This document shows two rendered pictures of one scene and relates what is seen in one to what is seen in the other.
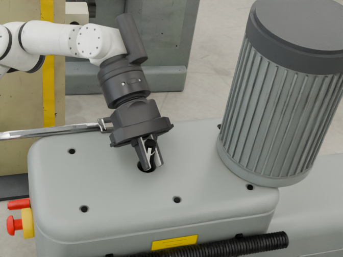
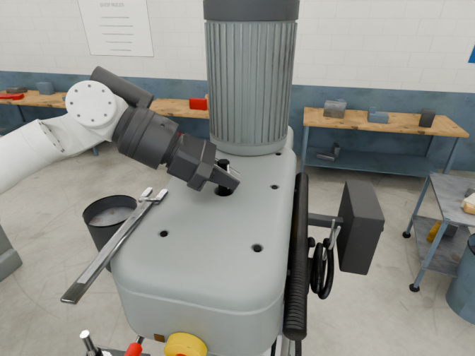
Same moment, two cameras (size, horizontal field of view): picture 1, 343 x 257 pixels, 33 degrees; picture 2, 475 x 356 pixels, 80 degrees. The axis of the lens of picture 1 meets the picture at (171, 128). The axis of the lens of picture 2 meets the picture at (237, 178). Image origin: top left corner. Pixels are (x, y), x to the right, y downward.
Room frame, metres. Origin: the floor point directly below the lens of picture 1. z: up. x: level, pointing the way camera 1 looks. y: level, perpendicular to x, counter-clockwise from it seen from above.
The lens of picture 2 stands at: (0.49, 0.39, 2.18)
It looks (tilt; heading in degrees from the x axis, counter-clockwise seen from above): 30 degrees down; 305
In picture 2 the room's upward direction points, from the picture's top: straight up
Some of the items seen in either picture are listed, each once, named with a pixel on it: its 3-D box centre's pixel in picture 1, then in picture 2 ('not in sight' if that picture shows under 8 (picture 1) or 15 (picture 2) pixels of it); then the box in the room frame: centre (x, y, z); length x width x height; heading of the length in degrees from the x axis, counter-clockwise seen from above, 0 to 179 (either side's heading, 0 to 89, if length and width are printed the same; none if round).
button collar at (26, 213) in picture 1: (27, 223); (185, 350); (0.68, 0.25, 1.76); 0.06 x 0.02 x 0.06; 22
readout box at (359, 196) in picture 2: not in sight; (358, 225); (0.57, -0.37, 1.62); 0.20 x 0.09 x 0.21; 112
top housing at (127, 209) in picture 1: (149, 191); (226, 219); (0.77, 0.02, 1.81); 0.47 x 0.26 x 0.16; 112
